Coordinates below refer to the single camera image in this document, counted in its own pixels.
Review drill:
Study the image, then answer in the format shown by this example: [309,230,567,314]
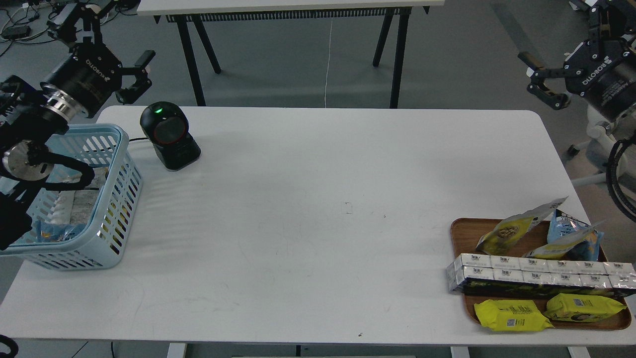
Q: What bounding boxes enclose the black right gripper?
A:
[518,0,636,122]

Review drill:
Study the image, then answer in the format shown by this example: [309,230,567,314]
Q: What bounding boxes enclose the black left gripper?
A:
[41,2,156,118]

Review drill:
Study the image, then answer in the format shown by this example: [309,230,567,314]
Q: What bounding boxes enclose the yellow white snack pouch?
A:
[476,197,568,256]

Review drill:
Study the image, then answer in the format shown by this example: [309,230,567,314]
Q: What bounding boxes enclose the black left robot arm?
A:
[0,0,156,250]

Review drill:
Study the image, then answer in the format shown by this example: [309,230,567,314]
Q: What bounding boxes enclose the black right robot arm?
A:
[518,0,635,220]

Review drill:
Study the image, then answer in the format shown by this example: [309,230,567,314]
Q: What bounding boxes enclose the white snack packet in basket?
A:
[46,166,109,226]

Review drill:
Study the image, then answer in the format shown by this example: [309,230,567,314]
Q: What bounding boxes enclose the light blue plastic basket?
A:
[1,124,143,270]

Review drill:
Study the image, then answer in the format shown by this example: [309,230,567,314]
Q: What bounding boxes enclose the blue snack bag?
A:
[547,209,605,261]

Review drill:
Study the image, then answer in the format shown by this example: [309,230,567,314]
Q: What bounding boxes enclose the blue snack packet in basket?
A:
[33,220,87,243]

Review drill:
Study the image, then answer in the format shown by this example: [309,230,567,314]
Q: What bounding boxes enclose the yellow silver snack bag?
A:
[522,225,597,261]

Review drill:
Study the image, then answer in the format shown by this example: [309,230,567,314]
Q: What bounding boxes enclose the black barcode scanner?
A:
[140,100,201,172]

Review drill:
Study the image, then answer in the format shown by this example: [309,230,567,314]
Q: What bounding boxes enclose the white office chair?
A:
[570,105,636,201]

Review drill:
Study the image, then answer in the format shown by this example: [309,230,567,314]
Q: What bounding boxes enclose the black power adapter on floor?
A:
[1,25,31,40]

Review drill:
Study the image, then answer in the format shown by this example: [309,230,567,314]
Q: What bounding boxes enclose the background table black legs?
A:
[135,0,445,109]

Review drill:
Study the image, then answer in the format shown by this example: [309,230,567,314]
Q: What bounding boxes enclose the brown wooden tray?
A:
[450,218,633,331]

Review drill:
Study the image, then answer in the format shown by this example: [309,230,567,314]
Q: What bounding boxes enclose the silver wrapped box pack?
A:
[445,253,636,299]

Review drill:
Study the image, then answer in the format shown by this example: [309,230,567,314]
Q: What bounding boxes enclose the yellow wet wipes pack right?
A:
[543,294,627,323]

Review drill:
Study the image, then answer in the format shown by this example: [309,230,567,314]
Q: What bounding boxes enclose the yellow wet wipes pack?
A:
[543,294,627,323]
[474,299,554,332]

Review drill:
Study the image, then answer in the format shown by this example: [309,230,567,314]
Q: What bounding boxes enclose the yellow wet wipes pack left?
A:
[474,299,554,332]

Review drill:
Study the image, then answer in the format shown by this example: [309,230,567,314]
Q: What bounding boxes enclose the white hanging cable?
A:
[324,19,333,108]

